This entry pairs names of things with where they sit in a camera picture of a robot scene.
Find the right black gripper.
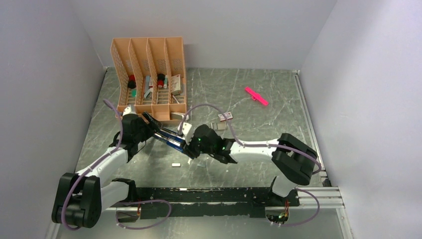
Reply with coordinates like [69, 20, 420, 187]
[180, 132, 215, 160]

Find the blue stapler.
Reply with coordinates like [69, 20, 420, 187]
[154, 132, 184, 153]
[157, 128, 184, 142]

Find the red white staple box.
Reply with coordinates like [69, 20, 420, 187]
[218, 112, 233, 122]

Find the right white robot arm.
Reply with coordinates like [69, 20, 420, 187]
[178, 123, 320, 206]

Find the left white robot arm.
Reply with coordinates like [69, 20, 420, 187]
[51, 112, 162, 230]

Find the white grey stapler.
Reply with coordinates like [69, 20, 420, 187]
[170, 112, 190, 120]

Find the grey stapler in organizer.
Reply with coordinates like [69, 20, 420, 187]
[143, 76, 153, 99]

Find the red black bottle left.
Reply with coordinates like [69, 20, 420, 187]
[127, 75, 136, 89]

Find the red black bottle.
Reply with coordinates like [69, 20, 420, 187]
[157, 73, 165, 88]
[127, 75, 136, 89]

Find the red black bottle right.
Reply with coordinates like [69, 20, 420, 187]
[157, 73, 165, 88]

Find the white box in organizer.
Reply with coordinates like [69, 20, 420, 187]
[171, 74, 182, 95]

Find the orange plastic desk organizer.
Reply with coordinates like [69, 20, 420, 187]
[110, 37, 188, 125]

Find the pink plastic clip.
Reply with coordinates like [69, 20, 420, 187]
[245, 87, 269, 106]

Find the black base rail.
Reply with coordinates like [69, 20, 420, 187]
[108, 178, 301, 220]

